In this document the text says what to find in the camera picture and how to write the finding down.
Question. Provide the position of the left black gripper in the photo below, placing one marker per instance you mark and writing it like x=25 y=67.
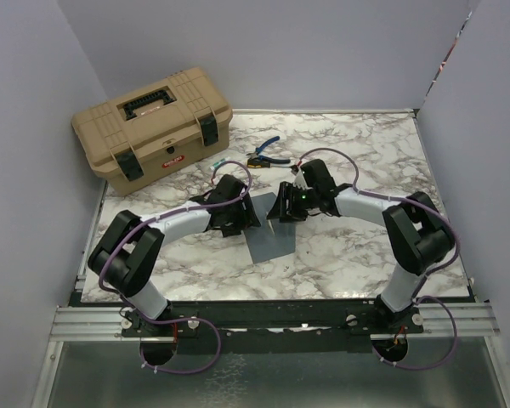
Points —
x=246 y=218

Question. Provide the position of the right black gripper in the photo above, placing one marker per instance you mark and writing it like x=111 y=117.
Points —
x=286 y=192

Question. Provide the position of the grey paper envelope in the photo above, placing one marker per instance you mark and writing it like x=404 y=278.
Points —
x=271 y=239

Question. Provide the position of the green white glue stick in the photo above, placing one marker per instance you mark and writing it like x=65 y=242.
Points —
x=216 y=165

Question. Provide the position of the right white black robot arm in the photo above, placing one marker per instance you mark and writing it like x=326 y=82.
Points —
x=418 y=234

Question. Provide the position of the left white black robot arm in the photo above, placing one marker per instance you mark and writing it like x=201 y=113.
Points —
x=125 y=256

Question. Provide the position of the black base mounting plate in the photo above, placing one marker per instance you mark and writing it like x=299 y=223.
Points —
x=354 y=323

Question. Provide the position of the tan plastic toolbox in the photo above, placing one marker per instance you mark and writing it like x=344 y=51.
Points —
x=154 y=131

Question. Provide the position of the blue handled pliers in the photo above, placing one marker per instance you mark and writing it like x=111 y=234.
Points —
x=258 y=151

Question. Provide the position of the aluminium frame rail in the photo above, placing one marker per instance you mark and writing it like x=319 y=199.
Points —
x=431 y=320

